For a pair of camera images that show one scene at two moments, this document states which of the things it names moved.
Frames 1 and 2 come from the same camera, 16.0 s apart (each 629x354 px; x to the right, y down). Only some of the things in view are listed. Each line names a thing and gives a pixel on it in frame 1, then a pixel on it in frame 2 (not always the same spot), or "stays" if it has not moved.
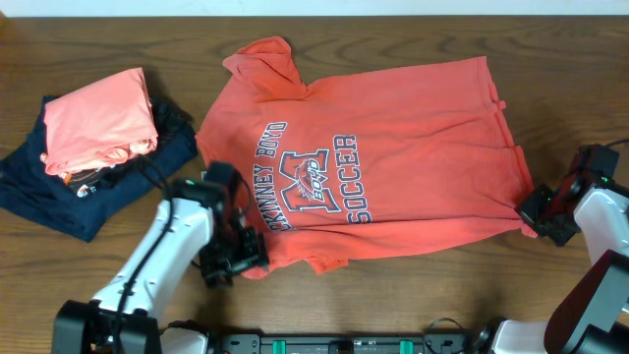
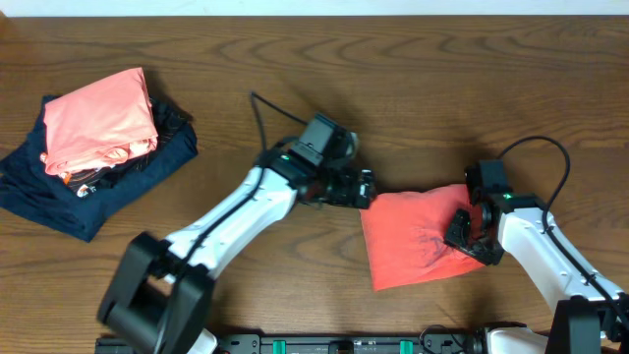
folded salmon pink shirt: [103, 122] stays
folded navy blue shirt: [29, 189] stays
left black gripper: [257, 256] to [352, 182]
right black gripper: [527, 207] to [490, 255]
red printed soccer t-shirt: [403, 161] to [406, 232]
